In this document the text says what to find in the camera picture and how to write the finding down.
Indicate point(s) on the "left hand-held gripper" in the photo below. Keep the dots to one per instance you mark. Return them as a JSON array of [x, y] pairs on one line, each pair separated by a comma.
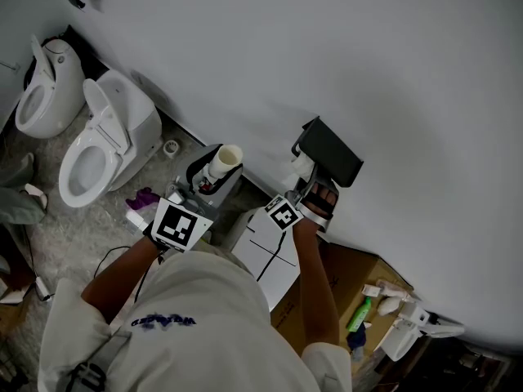
[[180, 225]]

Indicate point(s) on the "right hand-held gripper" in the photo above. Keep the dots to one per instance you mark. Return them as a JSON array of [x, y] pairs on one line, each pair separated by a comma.
[[282, 212]]

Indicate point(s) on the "white toilet paper roll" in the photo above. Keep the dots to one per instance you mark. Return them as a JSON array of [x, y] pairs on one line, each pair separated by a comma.
[[301, 163]]

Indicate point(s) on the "person's left forearm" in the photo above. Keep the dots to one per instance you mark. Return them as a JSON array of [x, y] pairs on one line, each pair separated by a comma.
[[118, 276]]

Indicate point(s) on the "person's right forearm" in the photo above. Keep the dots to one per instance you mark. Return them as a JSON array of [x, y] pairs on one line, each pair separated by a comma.
[[316, 284]]

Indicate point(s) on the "white smart toilet closed lid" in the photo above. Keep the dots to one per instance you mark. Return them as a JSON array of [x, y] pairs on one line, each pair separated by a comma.
[[265, 235]]

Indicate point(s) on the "black wall paper holder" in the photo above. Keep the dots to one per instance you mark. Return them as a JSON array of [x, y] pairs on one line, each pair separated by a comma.
[[331, 153]]

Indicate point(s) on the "white toilet with raised lid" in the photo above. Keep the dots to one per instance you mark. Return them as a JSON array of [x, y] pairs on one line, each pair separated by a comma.
[[135, 112]]

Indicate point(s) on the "white toilet with control box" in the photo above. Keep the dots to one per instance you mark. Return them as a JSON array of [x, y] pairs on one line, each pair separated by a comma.
[[408, 329]]

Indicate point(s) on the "white egg-shaped toilet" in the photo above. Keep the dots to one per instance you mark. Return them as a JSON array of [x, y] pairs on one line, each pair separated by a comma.
[[65, 80]]

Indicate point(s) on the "person's right hand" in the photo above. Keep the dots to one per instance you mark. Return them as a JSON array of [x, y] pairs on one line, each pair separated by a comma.
[[327, 196]]

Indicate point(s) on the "small white round cup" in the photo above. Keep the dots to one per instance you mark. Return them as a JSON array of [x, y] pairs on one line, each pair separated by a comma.
[[171, 148]]

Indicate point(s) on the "purple cloth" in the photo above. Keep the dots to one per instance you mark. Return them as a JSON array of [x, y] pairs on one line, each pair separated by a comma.
[[143, 198]]

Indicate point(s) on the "large brown cardboard box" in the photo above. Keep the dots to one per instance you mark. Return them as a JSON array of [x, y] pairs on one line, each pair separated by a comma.
[[355, 272]]

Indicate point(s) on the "person's white shirt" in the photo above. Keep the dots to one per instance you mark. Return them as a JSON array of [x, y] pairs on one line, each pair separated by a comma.
[[204, 300]]

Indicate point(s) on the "small white carton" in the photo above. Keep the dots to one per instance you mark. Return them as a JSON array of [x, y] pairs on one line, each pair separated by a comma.
[[370, 290]]

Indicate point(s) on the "green plastic bottle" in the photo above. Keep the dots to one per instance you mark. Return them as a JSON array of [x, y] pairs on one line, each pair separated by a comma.
[[359, 314]]

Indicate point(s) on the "pale pink tube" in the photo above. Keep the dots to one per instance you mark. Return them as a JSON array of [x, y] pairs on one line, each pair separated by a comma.
[[394, 289]]

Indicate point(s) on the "white fluffy bundle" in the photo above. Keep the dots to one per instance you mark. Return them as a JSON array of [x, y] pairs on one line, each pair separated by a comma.
[[387, 306]]

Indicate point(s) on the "dark blue cloth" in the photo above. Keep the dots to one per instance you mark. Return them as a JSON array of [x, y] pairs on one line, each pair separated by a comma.
[[357, 337]]

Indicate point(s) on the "white power adapter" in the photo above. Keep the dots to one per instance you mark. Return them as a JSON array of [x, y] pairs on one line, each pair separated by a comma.
[[43, 288]]

